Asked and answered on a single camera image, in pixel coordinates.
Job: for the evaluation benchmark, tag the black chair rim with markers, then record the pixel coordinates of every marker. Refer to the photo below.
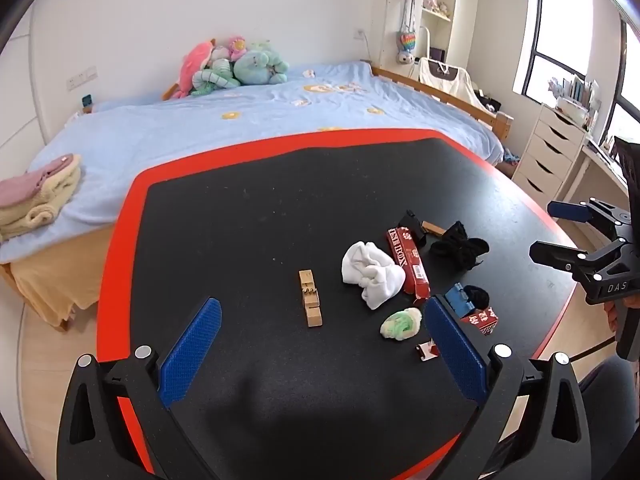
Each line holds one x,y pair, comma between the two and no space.
590,355

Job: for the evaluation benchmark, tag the black bag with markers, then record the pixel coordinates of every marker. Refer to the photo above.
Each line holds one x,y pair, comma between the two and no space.
487,101

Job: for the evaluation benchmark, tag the rainbow hanging bag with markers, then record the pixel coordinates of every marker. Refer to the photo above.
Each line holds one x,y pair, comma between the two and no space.
406,41

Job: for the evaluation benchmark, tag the small red box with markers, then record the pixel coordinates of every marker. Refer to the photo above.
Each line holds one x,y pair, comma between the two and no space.
482,321

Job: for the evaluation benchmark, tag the white cloth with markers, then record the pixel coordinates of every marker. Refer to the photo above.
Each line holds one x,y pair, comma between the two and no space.
370,270

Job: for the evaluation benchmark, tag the folded pink blanket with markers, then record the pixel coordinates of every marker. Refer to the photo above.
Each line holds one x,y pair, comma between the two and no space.
25,185

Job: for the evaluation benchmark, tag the long white wall socket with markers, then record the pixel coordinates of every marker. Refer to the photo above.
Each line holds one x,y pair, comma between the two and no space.
82,77

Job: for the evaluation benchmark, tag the window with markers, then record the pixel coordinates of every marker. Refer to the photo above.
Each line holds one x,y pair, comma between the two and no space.
565,20

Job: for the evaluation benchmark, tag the green striped plush toy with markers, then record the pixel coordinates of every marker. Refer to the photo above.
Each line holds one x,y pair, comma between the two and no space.
215,77

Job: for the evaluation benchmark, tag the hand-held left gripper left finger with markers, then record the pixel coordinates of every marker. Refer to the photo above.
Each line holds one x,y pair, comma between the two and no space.
192,350

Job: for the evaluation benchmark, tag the folded cream blanket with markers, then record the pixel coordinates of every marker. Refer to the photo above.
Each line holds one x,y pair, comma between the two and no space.
30,215

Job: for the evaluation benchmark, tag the person's right hand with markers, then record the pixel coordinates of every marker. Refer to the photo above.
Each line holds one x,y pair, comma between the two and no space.
611,316

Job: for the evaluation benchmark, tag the teal plush toy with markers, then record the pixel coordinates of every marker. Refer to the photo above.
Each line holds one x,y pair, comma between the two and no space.
255,67

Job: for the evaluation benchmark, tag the small wooden block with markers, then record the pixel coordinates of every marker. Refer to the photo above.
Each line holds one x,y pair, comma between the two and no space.
312,315

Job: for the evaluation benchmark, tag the books and desk organizer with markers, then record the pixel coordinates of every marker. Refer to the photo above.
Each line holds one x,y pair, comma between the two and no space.
575,102

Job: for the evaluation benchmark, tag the white desk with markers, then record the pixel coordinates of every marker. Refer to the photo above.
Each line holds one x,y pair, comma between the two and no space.
595,170

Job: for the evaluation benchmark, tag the white drawer unit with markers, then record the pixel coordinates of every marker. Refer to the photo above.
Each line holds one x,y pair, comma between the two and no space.
550,145

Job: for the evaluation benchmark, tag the black table with red edge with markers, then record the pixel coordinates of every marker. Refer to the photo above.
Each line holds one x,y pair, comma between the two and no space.
250,210

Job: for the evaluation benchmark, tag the plush toys on shelf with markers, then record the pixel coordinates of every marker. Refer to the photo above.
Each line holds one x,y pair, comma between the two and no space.
437,7

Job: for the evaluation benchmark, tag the black cloth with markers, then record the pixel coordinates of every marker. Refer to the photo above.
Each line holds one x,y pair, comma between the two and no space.
460,250

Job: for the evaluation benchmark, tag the green and white paper wad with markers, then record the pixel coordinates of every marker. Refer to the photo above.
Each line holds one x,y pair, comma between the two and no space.
400,325

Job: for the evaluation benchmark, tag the pink plush toy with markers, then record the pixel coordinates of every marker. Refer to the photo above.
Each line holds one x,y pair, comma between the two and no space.
192,62

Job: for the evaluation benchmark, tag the small flower plush doll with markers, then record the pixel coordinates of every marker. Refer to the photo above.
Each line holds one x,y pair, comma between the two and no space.
237,46

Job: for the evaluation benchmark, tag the white tote bag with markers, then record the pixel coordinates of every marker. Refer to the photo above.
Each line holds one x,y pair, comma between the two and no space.
445,77

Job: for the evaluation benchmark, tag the person's grey trousers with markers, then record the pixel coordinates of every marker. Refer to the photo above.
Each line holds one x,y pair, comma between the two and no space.
610,410

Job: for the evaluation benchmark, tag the small red white clip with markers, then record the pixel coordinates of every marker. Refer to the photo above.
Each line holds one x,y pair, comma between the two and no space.
426,351

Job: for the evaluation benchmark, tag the bed with blue sheet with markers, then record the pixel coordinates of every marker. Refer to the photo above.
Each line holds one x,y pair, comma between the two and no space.
500,125
200,140

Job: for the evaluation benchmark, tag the small brown wooden stick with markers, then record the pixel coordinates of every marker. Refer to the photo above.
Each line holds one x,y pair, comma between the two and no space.
432,227

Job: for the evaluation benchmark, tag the small blue bedside gadget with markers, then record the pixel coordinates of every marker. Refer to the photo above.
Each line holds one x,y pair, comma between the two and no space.
87,102

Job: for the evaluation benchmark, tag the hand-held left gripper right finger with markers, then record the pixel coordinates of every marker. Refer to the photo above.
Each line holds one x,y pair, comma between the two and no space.
455,355

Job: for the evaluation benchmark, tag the long red box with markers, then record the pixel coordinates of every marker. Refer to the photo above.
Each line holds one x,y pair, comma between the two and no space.
406,260

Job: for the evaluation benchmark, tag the yellow bed skirt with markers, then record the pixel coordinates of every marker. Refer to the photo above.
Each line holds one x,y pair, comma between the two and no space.
50,280

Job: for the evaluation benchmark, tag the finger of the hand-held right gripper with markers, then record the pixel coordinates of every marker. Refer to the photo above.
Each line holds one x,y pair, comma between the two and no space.
570,211
560,256

